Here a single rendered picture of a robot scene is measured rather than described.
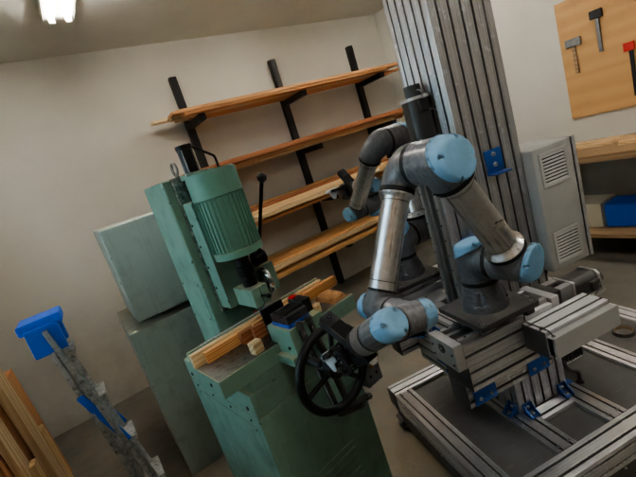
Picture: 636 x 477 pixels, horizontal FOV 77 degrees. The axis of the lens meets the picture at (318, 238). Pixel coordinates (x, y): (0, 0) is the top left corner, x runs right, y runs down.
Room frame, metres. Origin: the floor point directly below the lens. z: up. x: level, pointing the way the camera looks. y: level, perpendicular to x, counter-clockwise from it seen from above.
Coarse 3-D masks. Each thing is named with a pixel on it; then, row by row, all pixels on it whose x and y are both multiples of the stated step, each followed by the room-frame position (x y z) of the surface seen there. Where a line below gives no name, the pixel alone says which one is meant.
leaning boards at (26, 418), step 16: (0, 368) 2.06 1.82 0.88; (0, 384) 1.92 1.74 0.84; (16, 384) 2.25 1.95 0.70; (0, 400) 1.89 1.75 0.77; (16, 400) 2.00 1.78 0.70; (0, 416) 1.90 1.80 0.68; (16, 416) 1.90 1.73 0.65; (32, 416) 2.20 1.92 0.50; (0, 432) 1.72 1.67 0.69; (16, 432) 2.10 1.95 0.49; (32, 432) 1.95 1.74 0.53; (48, 432) 2.32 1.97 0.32; (0, 448) 1.67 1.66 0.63; (16, 448) 1.77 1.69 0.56; (32, 448) 1.90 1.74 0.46; (48, 448) 2.03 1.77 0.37; (0, 464) 1.64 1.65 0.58; (16, 464) 1.69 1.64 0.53; (32, 464) 1.71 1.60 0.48; (48, 464) 1.92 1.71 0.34; (64, 464) 2.12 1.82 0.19
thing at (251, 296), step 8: (240, 288) 1.42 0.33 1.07; (248, 288) 1.39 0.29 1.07; (256, 288) 1.37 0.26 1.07; (264, 288) 1.38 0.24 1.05; (240, 296) 1.43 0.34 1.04; (248, 296) 1.38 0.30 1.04; (256, 296) 1.36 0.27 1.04; (240, 304) 1.44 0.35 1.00; (248, 304) 1.39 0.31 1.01; (256, 304) 1.35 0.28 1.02
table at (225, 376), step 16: (320, 304) 1.46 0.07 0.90; (336, 304) 1.41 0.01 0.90; (352, 304) 1.45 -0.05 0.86; (240, 352) 1.26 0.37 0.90; (272, 352) 1.22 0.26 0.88; (208, 368) 1.22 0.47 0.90; (224, 368) 1.18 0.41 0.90; (240, 368) 1.15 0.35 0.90; (256, 368) 1.18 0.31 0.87; (208, 384) 1.19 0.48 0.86; (224, 384) 1.11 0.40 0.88; (240, 384) 1.14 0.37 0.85
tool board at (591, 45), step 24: (576, 0) 3.19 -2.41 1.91; (600, 0) 3.06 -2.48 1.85; (624, 0) 2.94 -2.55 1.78; (576, 24) 3.21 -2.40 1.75; (600, 24) 3.08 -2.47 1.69; (624, 24) 2.95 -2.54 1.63; (576, 48) 3.23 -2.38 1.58; (600, 48) 3.08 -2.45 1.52; (624, 48) 2.95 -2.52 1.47; (576, 72) 3.24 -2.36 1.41; (600, 72) 3.12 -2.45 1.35; (624, 72) 2.99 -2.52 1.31; (576, 96) 3.28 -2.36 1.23; (600, 96) 3.14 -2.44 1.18; (624, 96) 3.01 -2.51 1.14
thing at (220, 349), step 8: (328, 280) 1.60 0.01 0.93; (312, 288) 1.56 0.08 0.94; (320, 288) 1.57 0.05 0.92; (328, 288) 1.60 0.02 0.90; (312, 296) 1.54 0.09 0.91; (232, 336) 1.32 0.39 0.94; (216, 344) 1.30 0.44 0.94; (224, 344) 1.30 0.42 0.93; (232, 344) 1.31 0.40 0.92; (208, 352) 1.26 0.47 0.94; (216, 352) 1.27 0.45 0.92; (224, 352) 1.29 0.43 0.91; (208, 360) 1.25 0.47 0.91
